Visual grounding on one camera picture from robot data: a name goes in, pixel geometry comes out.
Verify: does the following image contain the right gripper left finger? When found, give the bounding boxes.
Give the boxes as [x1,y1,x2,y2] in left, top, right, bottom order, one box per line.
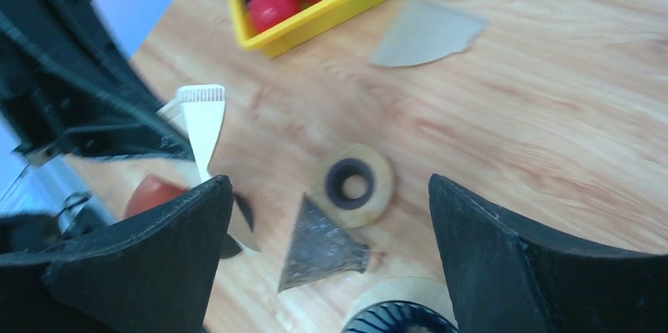
[1,176,233,332]

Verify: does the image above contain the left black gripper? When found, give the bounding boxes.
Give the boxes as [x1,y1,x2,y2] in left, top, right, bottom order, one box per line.
[1,0,194,161]

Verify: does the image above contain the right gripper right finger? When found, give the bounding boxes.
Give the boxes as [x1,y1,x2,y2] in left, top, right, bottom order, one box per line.
[429,174,667,332]

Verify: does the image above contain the blue ribbed dripper cone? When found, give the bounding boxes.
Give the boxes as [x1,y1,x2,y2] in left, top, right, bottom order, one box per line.
[341,300,458,333]

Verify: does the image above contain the brown paper filter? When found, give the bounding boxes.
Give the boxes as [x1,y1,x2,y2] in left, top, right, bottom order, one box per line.
[369,0,488,68]
[228,193,262,253]

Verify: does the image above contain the clear glass ribbed dripper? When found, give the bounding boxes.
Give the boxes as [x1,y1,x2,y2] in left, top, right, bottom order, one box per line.
[276,194,372,293]

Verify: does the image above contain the yellow plastic fruit tray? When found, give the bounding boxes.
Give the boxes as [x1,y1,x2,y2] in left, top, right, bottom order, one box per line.
[227,0,386,57]

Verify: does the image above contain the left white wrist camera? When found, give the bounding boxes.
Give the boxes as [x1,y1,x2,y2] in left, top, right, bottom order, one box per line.
[158,84,226,185]

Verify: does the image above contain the small wooden dripper ring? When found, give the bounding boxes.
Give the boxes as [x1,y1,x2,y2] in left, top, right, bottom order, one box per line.
[307,142,396,229]

